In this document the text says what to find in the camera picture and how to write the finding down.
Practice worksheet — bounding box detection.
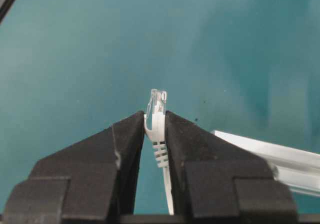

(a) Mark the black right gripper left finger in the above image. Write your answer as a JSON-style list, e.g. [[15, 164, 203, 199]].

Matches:
[[3, 111, 145, 224]]

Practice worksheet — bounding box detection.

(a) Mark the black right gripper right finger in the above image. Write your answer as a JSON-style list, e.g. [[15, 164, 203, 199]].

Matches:
[[165, 111, 298, 224]]

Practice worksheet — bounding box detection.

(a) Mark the white ethernet cable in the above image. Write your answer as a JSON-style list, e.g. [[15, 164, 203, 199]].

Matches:
[[143, 88, 175, 216]]

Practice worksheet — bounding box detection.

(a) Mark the aluminium extrusion frame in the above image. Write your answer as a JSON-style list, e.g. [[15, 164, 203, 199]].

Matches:
[[211, 130, 320, 197]]

